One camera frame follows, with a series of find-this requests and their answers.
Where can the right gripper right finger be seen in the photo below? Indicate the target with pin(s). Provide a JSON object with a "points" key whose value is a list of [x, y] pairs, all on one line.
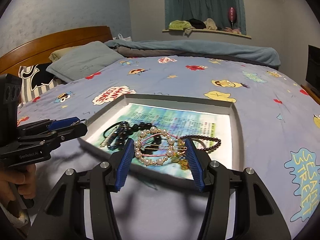
{"points": [[198, 163]]}

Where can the teal curtain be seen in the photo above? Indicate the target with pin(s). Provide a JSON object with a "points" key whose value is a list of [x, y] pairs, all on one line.
{"points": [[203, 9]]}

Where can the grey shallow tray box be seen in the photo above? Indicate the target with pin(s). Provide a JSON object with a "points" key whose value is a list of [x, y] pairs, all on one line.
{"points": [[223, 106]]}

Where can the beige cloth on sill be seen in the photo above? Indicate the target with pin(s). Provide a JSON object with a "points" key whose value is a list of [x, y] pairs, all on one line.
{"points": [[210, 24]]}

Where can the black white striped pillow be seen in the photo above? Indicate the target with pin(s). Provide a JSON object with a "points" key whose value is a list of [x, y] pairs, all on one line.
{"points": [[36, 80]]}

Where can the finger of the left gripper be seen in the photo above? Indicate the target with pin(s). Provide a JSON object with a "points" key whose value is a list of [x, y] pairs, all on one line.
{"points": [[52, 140], [49, 125]]}

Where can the wooden headboard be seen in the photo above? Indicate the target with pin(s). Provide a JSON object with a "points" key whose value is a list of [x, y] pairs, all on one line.
{"points": [[38, 50]]}

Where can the left hand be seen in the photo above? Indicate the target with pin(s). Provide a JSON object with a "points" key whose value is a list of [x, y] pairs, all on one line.
{"points": [[25, 180]]}

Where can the printed paper sheet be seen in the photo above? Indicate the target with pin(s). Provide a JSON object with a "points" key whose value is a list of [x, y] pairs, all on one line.
{"points": [[155, 131]]}

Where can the window sill shelf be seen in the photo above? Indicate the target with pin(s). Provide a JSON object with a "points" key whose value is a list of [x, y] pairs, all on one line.
{"points": [[207, 31]]}

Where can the black monitor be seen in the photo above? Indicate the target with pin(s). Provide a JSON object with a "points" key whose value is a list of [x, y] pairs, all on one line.
{"points": [[313, 67]]}

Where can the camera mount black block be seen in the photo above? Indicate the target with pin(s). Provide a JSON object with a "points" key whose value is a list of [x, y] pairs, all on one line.
{"points": [[10, 99]]}

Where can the left forearm grey sleeve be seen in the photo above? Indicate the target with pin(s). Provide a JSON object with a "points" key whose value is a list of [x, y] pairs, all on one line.
{"points": [[15, 221]]}

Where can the red bead gold jewelry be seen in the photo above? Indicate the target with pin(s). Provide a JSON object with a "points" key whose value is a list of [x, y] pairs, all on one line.
{"points": [[179, 155]]}

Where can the yellow pillow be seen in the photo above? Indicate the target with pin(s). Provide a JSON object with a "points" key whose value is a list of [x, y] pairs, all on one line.
{"points": [[57, 54]]}

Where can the blue cartoon bed sheet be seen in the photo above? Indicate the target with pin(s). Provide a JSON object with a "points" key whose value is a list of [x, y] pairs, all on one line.
{"points": [[280, 137]]}

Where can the blue folded blanket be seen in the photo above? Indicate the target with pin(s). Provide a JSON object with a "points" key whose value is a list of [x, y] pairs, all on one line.
{"points": [[264, 56]]}

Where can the black cloth on sill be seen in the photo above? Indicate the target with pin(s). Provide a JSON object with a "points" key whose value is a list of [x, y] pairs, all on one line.
{"points": [[197, 24]]}

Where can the green cloth on sill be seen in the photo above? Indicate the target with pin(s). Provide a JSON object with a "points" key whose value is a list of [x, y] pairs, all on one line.
{"points": [[180, 25]]}

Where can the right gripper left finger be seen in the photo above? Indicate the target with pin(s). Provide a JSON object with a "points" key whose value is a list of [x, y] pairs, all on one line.
{"points": [[120, 162]]}

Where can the grey-green pillow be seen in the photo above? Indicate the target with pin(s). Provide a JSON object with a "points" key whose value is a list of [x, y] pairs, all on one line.
{"points": [[83, 61]]}

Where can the pink balloon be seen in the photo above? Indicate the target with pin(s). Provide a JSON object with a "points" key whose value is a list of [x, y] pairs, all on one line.
{"points": [[232, 16]]}

